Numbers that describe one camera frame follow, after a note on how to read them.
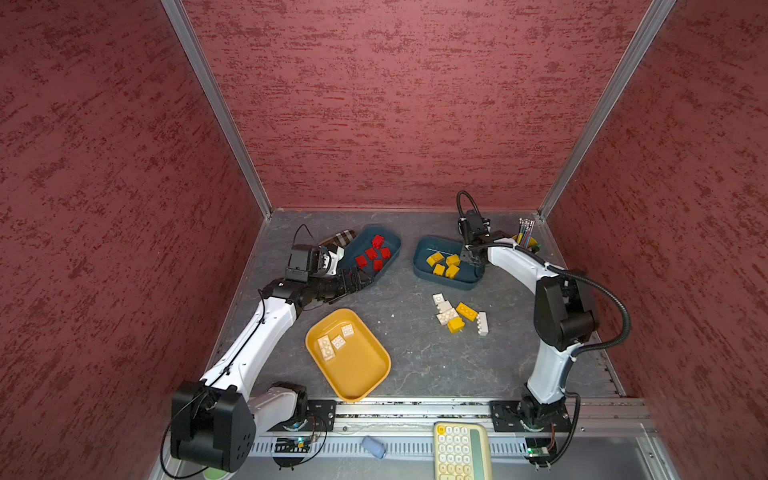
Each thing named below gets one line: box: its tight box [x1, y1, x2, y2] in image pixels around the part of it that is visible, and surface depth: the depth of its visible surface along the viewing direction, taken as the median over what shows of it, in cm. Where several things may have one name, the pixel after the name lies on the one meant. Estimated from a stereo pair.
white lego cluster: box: [432, 292, 459, 325], surface depth 95 cm
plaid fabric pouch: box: [318, 229, 357, 247], surface depth 109 cm
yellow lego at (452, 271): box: [445, 264, 460, 280], surface depth 102 cm
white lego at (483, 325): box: [476, 311, 489, 336], surface depth 91 cm
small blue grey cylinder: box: [361, 436, 387, 460], surface depth 71 cm
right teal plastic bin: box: [412, 235, 486, 291], surface depth 102 cm
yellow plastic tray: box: [305, 308, 391, 403], surface depth 86 cm
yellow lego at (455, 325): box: [447, 316, 465, 334], surface depth 91 cm
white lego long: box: [317, 335, 336, 361], surface depth 86 cm
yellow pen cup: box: [512, 233, 542, 251], surface depth 99 cm
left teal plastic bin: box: [343, 224, 402, 264], surface depth 111 cm
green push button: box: [203, 467, 229, 480], surface depth 67 cm
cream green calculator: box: [434, 422, 492, 480], surface depth 69 cm
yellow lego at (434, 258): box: [426, 252, 445, 267], surface depth 106 cm
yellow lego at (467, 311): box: [456, 302, 479, 322], surface depth 94 cm
